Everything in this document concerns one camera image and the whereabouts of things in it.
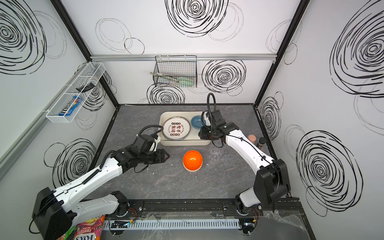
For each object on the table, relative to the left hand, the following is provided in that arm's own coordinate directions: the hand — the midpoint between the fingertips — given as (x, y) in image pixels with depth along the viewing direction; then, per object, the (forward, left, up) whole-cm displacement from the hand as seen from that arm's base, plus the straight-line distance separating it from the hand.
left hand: (168, 157), depth 78 cm
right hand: (+13, -16, +3) cm, 20 cm away
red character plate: (+26, 0, -11) cm, 28 cm away
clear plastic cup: (+9, -27, -13) cm, 31 cm away
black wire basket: (+53, -4, +19) cm, 57 cm away
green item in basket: (+38, -7, +19) cm, 44 cm away
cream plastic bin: (+17, -12, -8) cm, 22 cm away
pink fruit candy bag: (-32, +32, -9) cm, 46 cm away
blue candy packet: (+15, +47, +21) cm, 54 cm away
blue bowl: (+32, -13, -11) cm, 36 cm away
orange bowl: (+3, -12, -10) cm, 16 cm away
